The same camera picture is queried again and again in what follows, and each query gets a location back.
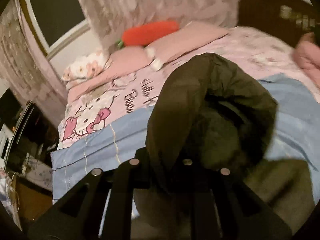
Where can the pink cartoon print bed sheet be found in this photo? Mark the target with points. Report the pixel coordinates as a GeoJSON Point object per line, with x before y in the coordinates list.
{"type": "Point", "coordinates": [255, 52]}

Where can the rolled pink quilt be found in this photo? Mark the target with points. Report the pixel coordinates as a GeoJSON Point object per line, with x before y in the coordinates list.
{"type": "Point", "coordinates": [306, 55]}

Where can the dark wooden headboard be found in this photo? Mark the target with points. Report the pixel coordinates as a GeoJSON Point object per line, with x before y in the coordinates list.
{"type": "Point", "coordinates": [287, 20]}

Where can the pink pillow right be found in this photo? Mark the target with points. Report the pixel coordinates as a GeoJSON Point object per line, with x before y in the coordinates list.
{"type": "Point", "coordinates": [193, 36]}

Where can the window with white frame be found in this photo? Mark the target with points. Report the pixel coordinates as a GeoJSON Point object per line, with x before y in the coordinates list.
{"type": "Point", "coordinates": [57, 23]}

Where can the red carrot plush pillow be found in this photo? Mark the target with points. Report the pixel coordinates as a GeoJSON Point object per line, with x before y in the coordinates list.
{"type": "Point", "coordinates": [145, 34]}

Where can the dark cluttered side desk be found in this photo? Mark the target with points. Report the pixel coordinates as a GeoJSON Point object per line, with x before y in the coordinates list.
{"type": "Point", "coordinates": [32, 138]}

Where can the dark olive puffer jacket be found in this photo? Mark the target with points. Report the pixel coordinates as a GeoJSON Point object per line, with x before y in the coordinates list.
{"type": "Point", "coordinates": [209, 108]}

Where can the pink lace curtain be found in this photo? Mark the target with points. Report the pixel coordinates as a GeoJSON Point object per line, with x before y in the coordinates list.
{"type": "Point", "coordinates": [25, 69]}
{"type": "Point", "coordinates": [110, 18]}

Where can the pink pillow left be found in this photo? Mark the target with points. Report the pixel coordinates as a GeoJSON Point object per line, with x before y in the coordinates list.
{"type": "Point", "coordinates": [123, 62]}

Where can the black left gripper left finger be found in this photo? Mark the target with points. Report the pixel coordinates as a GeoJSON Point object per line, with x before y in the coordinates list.
{"type": "Point", "coordinates": [99, 206]}

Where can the light blue bed sheet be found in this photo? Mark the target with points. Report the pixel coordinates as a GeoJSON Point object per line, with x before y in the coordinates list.
{"type": "Point", "coordinates": [296, 136]}

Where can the pink lace curtain left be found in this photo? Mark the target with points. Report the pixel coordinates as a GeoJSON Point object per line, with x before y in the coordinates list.
{"type": "Point", "coordinates": [25, 69]}

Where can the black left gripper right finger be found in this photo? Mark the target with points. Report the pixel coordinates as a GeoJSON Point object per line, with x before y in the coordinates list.
{"type": "Point", "coordinates": [222, 206]}

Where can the floral white pillow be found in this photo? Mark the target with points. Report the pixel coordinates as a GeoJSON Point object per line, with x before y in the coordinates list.
{"type": "Point", "coordinates": [85, 68]}

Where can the small white object on pillows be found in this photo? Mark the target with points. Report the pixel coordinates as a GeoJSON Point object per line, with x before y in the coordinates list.
{"type": "Point", "coordinates": [156, 63]}

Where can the pink pillow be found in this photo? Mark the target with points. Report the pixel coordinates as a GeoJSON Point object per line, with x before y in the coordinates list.
{"type": "Point", "coordinates": [193, 36]}
{"type": "Point", "coordinates": [123, 62]}

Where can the pink lace curtain centre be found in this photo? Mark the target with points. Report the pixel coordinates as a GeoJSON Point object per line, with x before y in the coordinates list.
{"type": "Point", "coordinates": [110, 18]}

